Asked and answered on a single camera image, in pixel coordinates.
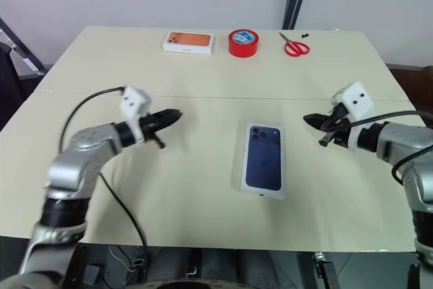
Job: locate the dark brown furniture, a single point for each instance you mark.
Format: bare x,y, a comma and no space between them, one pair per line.
412,82

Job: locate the small black buckle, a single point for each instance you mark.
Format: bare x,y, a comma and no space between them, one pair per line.
137,264

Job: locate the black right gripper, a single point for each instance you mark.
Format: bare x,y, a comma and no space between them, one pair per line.
340,133

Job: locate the dark metal frame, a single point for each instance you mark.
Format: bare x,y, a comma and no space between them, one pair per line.
20,48

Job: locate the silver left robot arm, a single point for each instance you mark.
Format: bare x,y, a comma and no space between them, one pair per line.
84,157

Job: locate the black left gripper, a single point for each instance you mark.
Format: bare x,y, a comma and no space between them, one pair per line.
149,130

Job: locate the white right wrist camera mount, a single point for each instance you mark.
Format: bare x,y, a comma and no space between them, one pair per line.
357,99

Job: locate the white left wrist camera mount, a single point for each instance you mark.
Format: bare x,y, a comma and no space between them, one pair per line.
134,103

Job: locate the red tape roll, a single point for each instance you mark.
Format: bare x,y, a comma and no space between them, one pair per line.
243,47

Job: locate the metal table leg clamp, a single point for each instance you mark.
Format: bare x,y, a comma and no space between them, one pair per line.
324,270

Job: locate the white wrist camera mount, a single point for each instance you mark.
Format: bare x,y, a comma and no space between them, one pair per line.
134,103
357,99

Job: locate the white phone box lid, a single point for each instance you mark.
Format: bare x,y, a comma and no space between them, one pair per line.
262,160
189,42

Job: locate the small black clip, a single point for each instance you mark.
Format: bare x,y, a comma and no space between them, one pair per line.
305,35

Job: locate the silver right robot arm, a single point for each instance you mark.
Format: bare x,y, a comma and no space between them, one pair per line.
402,147

